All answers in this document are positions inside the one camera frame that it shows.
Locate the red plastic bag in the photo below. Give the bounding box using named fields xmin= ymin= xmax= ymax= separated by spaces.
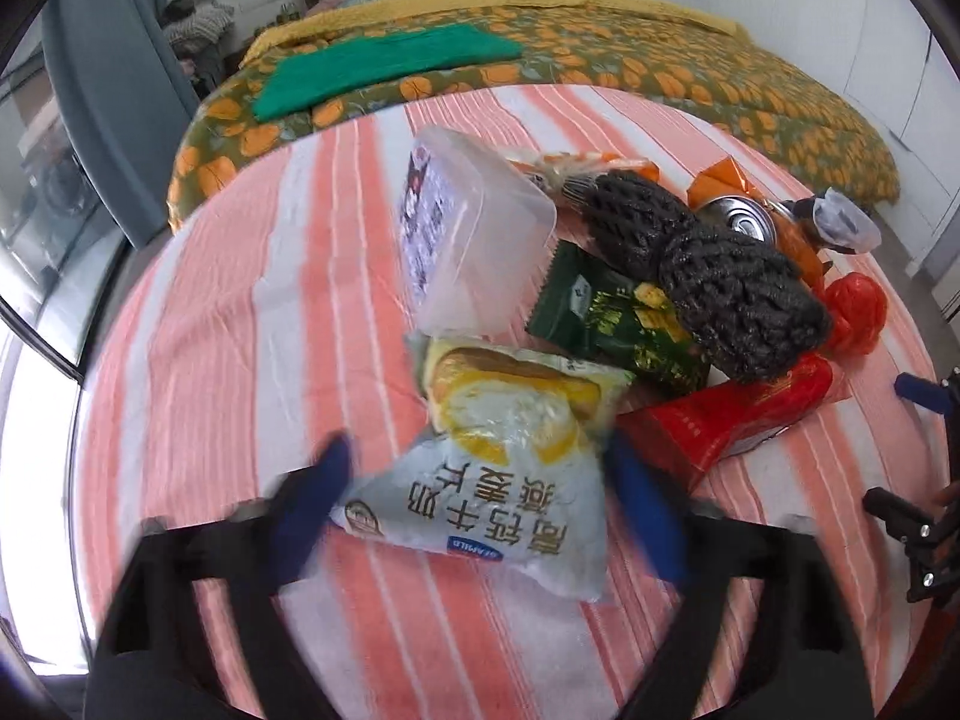
xmin=817 ymin=272 xmax=890 ymax=357

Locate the pink striped blanket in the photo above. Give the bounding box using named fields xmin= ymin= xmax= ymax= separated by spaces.
xmin=75 ymin=82 xmax=953 ymax=720

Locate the yellow blanket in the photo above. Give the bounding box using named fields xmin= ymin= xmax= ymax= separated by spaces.
xmin=240 ymin=0 xmax=751 ymax=65

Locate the pile of clothes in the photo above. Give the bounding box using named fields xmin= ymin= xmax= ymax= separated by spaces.
xmin=161 ymin=0 xmax=237 ymax=53

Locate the red paper box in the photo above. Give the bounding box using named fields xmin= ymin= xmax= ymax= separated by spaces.
xmin=615 ymin=352 xmax=852 ymax=492

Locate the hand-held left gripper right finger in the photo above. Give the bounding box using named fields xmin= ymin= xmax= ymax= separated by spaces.
xmin=609 ymin=431 xmax=875 ymax=720

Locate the green cloth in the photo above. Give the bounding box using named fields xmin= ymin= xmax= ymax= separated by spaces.
xmin=253 ymin=24 xmax=524 ymax=121

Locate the green orange floral quilt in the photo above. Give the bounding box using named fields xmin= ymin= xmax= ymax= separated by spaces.
xmin=166 ymin=0 xmax=901 ymax=233

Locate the dark bottle with clear cap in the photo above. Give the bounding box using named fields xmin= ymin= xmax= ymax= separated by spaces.
xmin=795 ymin=191 xmax=882 ymax=256

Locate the green snack packet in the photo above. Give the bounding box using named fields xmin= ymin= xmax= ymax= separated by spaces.
xmin=525 ymin=240 xmax=713 ymax=395

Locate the clear plastic box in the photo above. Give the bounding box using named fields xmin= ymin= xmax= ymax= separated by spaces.
xmin=397 ymin=124 xmax=560 ymax=338

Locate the black foam net sleeve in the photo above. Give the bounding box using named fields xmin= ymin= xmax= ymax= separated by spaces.
xmin=581 ymin=171 xmax=833 ymax=383

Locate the orange white snack wrapper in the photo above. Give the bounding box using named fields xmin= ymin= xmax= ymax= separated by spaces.
xmin=502 ymin=150 xmax=661 ymax=207

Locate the glass sliding door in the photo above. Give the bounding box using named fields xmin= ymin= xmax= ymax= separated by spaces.
xmin=0 ymin=15 xmax=128 ymax=383

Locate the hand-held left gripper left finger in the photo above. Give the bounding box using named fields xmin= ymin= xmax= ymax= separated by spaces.
xmin=90 ymin=431 xmax=357 ymax=720

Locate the white yellow bread packet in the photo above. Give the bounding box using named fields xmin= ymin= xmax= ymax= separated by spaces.
xmin=330 ymin=330 xmax=638 ymax=605

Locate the orange foil packet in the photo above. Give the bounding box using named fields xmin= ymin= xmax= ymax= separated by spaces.
xmin=686 ymin=154 xmax=773 ymax=209

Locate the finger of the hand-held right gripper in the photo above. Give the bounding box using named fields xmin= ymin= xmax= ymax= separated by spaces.
xmin=862 ymin=487 xmax=960 ymax=605
xmin=894 ymin=371 xmax=960 ymax=415

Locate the metal drink can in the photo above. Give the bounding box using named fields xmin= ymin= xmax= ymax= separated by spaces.
xmin=705 ymin=193 xmax=826 ymax=286

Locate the grey blue curtain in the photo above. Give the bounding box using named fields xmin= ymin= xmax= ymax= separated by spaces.
xmin=41 ymin=0 xmax=200 ymax=248

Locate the white wardrobe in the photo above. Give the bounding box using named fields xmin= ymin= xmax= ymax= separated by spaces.
xmin=750 ymin=0 xmax=960 ymax=316

